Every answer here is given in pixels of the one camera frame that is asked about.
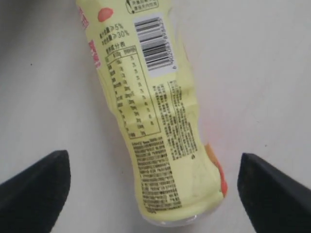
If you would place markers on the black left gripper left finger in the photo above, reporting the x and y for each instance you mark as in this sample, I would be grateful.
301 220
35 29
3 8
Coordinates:
32 201

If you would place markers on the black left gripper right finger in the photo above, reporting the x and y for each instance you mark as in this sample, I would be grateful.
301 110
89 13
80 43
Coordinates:
273 201

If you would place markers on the yellow juice bottle red cap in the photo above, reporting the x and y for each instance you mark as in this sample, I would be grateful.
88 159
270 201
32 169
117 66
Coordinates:
149 87

